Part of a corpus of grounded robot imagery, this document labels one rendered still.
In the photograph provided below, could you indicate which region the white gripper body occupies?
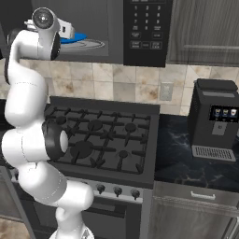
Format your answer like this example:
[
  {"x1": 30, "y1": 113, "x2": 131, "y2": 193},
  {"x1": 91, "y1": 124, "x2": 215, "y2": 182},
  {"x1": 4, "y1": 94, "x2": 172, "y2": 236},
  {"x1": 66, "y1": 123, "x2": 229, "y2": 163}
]
[{"x1": 65, "y1": 21, "x2": 77, "y2": 39}]

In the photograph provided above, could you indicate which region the glass microwave turntable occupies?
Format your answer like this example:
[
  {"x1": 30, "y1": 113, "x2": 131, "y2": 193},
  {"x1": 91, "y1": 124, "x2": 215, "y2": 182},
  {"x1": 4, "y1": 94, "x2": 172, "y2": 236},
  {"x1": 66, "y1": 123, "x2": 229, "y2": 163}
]
[{"x1": 61, "y1": 38, "x2": 106, "y2": 50}]

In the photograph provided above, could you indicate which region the black microwave door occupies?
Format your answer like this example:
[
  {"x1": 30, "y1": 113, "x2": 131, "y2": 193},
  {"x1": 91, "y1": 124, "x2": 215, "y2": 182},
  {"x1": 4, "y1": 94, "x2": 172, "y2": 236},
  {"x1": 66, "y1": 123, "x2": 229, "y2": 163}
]
[{"x1": 0, "y1": 0, "x2": 33, "y2": 61}]

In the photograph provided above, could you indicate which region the black microwave oven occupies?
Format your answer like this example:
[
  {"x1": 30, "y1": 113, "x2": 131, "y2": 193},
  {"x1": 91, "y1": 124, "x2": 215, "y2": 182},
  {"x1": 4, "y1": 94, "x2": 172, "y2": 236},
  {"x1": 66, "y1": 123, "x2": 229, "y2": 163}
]
[{"x1": 6, "y1": 0, "x2": 174, "y2": 68}]

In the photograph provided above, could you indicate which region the blue plate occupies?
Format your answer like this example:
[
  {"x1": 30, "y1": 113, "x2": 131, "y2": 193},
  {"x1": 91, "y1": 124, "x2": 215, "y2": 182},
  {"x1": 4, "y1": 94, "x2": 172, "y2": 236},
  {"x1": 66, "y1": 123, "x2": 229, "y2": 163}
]
[{"x1": 60, "y1": 32, "x2": 89, "y2": 45}]

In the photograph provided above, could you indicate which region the black gas hob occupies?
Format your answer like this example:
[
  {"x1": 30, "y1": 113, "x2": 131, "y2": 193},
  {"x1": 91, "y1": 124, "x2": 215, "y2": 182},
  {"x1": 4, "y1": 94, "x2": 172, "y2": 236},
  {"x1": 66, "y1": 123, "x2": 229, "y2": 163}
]
[{"x1": 42, "y1": 95, "x2": 162, "y2": 190}]

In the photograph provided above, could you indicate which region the grey upper cupboard door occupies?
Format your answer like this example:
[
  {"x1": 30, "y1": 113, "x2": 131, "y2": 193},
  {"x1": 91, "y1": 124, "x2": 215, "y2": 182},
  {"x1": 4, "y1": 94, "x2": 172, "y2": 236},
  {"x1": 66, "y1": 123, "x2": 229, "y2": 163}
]
[{"x1": 166, "y1": 0, "x2": 239, "y2": 67}]

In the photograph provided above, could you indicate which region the grey cupboard door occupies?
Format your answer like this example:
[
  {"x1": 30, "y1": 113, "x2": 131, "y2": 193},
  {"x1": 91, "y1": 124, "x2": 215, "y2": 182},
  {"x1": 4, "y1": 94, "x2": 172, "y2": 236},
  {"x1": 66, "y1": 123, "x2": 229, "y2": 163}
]
[
  {"x1": 166, "y1": 0, "x2": 239, "y2": 67},
  {"x1": 148, "y1": 195, "x2": 239, "y2": 239}
]

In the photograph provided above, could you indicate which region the black stove knob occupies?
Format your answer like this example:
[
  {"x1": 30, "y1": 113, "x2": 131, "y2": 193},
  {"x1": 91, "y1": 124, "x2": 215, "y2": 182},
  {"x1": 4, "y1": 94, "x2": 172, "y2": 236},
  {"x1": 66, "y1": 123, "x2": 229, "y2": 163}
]
[
  {"x1": 95, "y1": 183, "x2": 106, "y2": 195},
  {"x1": 112, "y1": 186, "x2": 123, "y2": 198},
  {"x1": 130, "y1": 189, "x2": 141, "y2": 201}
]

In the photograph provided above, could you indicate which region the black coffee machine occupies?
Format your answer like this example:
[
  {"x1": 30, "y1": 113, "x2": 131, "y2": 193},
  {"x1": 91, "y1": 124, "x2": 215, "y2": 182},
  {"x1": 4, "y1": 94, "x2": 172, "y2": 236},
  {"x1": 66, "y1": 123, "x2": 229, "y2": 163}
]
[{"x1": 187, "y1": 77, "x2": 239, "y2": 164}]

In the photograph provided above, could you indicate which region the grey lower cupboard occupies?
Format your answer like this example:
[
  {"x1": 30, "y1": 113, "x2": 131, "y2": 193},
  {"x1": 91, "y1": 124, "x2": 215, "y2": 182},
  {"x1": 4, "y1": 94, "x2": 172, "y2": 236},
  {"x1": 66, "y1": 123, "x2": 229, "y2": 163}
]
[{"x1": 0, "y1": 165, "x2": 35, "y2": 239}]

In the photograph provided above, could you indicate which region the grey drawer front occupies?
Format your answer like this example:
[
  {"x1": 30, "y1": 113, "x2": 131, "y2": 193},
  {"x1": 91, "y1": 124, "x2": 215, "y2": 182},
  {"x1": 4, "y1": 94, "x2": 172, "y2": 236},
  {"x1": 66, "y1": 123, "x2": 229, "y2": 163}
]
[{"x1": 152, "y1": 180, "x2": 239, "y2": 209}]

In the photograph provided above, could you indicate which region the black oven door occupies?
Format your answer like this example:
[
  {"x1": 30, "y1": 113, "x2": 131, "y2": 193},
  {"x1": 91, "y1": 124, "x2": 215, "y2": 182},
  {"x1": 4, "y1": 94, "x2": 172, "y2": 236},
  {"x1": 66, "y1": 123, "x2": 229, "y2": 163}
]
[{"x1": 18, "y1": 186, "x2": 144, "y2": 239}]

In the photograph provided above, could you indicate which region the grey lower cupboard door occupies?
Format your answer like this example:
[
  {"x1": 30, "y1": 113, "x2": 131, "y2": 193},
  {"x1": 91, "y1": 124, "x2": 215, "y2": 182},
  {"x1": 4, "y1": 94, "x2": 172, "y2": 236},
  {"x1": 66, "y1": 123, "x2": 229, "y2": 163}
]
[{"x1": 148, "y1": 195, "x2": 239, "y2": 239}]

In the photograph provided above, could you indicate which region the grey wall outlet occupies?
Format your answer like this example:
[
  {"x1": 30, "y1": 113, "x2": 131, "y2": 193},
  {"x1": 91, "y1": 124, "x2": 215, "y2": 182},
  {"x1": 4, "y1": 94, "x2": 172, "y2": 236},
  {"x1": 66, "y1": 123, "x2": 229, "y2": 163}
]
[{"x1": 159, "y1": 80, "x2": 175, "y2": 102}]

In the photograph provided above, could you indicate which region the black oven door handle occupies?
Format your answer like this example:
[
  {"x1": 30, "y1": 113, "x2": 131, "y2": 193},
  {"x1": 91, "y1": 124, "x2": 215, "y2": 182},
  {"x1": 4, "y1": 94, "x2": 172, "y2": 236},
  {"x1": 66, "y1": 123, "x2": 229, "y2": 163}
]
[{"x1": 83, "y1": 201, "x2": 127, "y2": 218}]

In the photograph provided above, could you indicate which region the silver drawer handle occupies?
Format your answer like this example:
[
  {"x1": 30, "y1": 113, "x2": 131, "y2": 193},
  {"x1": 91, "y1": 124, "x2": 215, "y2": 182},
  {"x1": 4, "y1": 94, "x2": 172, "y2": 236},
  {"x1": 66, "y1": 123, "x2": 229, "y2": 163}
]
[{"x1": 190, "y1": 190, "x2": 217, "y2": 201}]

